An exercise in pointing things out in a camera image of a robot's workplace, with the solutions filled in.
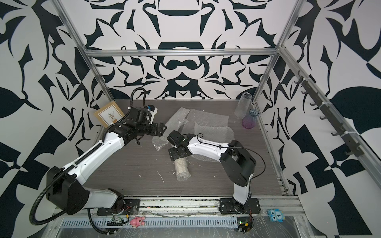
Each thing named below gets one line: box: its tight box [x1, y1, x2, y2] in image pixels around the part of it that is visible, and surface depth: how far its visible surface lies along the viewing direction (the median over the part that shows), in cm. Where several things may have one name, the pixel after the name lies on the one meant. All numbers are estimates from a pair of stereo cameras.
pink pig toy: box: [129, 216, 146, 229], surface depth 70 cm
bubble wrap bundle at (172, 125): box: [151, 107, 191, 152], surface depth 101 cm
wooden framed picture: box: [93, 100, 126, 128], surface depth 98 cm
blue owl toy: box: [267, 208, 286, 223], surface depth 73 cm
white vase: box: [173, 156, 192, 182], surface depth 83 cm
